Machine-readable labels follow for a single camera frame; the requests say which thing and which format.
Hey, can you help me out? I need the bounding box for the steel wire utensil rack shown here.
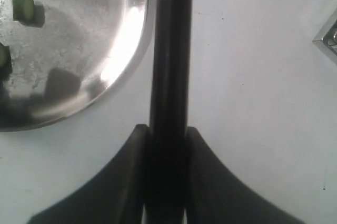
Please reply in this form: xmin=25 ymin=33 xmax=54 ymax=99
xmin=312 ymin=10 xmax=336 ymax=64

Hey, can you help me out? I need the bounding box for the round stainless steel plate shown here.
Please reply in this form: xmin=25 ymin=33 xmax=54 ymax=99
xmin=1 ymin=0 xmax=155 ymax=132

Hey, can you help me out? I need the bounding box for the green vegetable piece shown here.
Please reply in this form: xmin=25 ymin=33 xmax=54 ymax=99
xmin=12 ymin=0 xmax=35 ymax=22

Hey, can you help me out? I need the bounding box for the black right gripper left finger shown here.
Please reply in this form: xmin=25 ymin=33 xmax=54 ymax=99
xmin=29 ymin=124 xmax=148 ymax=223

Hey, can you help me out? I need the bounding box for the dark green object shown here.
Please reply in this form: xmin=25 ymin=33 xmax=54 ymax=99
xmin=0 ymin=43 xmax=11 ymax=68

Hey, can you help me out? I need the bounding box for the black handled paring knife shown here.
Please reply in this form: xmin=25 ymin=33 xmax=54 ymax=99
xmin=145 ymin=0 xmax=192 ymax=223

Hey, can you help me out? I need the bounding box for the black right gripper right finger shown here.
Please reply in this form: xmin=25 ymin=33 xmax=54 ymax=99
xmin=186 ymin=127 xmax=301 ymax=223

